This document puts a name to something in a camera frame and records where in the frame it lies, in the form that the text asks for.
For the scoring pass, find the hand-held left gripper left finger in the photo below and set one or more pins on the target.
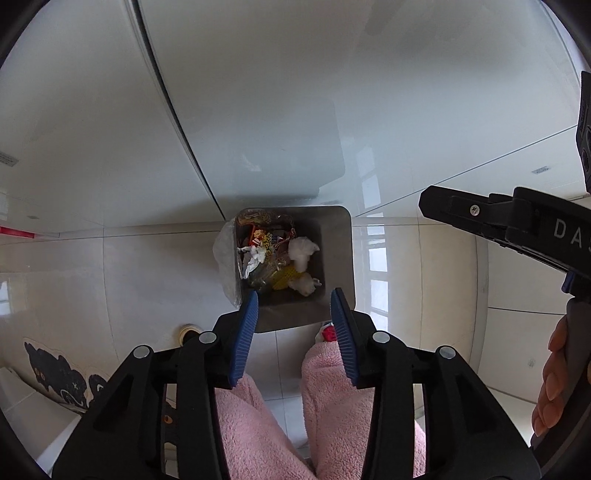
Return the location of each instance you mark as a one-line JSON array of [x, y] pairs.
[[247, 341]]

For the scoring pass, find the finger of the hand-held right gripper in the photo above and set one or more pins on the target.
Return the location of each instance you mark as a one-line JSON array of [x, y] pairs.
[[457, 212]]

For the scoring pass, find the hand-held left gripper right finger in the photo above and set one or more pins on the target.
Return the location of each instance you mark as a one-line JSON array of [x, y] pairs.
[[344, 341]]

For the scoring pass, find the clear plastic bottle blue cap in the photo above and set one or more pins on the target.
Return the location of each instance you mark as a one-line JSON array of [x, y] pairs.
[[261, 277]]

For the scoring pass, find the yellow foam fruit net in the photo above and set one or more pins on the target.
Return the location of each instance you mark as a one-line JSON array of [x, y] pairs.
[[282, 278]]

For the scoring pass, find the paper ball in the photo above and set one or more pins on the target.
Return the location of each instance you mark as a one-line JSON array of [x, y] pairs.
[[253, 259]]

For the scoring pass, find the grey square bin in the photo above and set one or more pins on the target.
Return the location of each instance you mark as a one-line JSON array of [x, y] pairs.
[[337, 258]]

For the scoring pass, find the white tissue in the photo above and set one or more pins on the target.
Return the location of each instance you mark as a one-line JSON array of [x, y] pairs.
[[302, 249]]

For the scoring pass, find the red yellow snack packet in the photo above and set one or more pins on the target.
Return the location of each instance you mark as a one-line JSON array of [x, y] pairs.
[[268, 242]]

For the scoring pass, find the person's right hand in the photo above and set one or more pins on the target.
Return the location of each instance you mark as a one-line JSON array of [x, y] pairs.
[[554, 378]]

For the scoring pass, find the person's right slipper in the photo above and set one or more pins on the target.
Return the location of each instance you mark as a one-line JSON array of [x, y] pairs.
[[327, 333]]

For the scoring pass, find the round beige floor fitting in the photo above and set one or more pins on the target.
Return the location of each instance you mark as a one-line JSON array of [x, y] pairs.
[[189, 333]]

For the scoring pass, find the person's right leg pink pants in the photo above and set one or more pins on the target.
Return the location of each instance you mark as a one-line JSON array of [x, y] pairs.
[[332, 415]]

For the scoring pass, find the person's leg pink pants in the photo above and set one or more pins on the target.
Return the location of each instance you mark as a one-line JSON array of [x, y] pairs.
[[332, 415], [258, 434]]

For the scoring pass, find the clear plastic bin liner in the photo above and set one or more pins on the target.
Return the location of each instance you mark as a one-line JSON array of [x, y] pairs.
[[226, 263]]

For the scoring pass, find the person's left leg pink pants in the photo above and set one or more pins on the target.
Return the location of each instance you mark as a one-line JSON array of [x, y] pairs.
[[258, 434]]

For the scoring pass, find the black cartoon floor sticker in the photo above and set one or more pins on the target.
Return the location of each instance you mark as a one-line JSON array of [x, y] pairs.
[[60, 378]]

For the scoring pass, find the white plastic stool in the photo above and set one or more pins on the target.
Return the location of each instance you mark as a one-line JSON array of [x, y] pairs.
[[32, 424]]

